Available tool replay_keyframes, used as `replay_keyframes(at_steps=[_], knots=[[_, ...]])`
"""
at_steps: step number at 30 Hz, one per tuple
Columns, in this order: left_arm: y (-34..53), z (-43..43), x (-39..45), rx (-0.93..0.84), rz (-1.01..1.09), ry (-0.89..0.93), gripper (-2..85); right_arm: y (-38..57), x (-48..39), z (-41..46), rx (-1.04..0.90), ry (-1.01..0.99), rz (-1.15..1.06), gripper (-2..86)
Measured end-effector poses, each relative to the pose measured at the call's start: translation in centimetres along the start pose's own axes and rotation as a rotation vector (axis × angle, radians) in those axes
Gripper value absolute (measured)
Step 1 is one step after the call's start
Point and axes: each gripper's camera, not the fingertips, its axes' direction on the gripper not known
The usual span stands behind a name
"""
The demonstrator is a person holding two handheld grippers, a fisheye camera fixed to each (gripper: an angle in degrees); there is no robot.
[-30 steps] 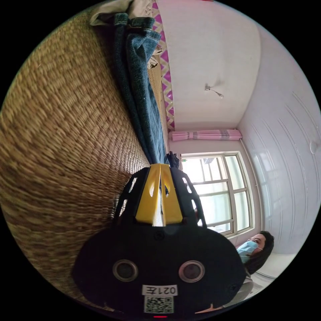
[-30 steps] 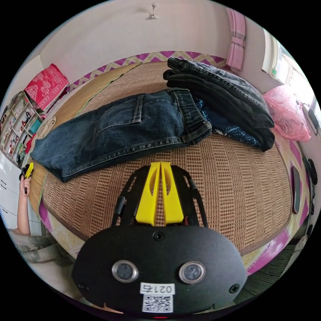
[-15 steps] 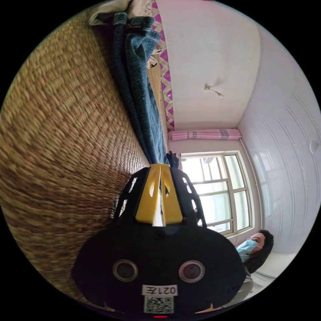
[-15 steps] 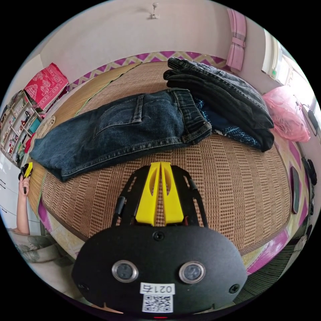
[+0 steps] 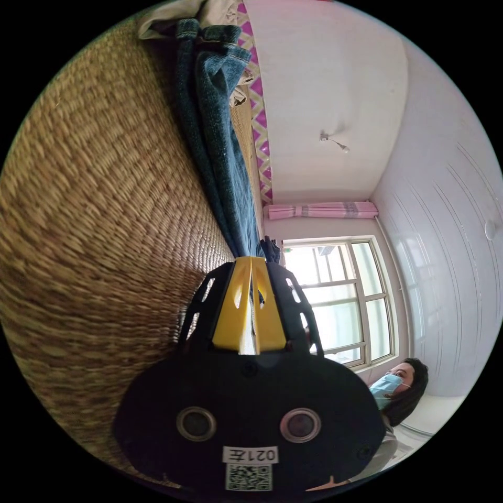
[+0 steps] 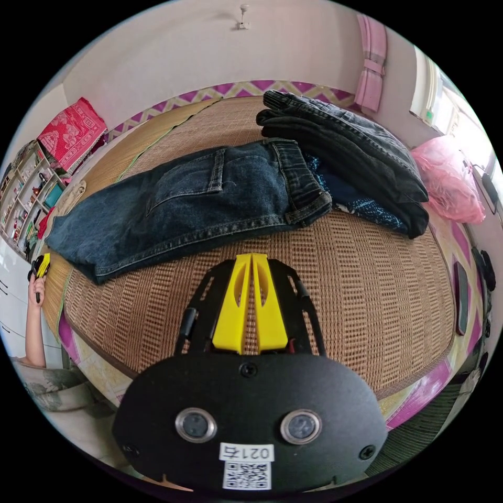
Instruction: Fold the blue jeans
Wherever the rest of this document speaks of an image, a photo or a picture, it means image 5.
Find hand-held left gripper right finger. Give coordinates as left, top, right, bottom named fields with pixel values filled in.
left=249, top=256, right=287, bottom=354

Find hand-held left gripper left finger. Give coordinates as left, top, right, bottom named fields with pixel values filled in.
left=212, top=256, right=252, bottom=354

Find blue jeans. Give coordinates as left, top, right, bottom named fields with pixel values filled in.
left=174, top=18, right=283, bottom=265

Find window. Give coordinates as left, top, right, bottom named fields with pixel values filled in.
left=282, top=235, right=403, bottom=369

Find pink curtain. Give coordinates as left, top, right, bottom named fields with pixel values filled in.
left=268, top=201, right=380, bottom=221

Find person's body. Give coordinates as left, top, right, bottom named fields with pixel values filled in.
left=347, top=357, right=430, bottom=482

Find bed with woven mat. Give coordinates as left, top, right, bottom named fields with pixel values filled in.
left=0, top=2, right=274, bottom=490

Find ceiling lamp bulb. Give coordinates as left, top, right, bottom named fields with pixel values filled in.
left=319, top=133, right=351, bottom=154

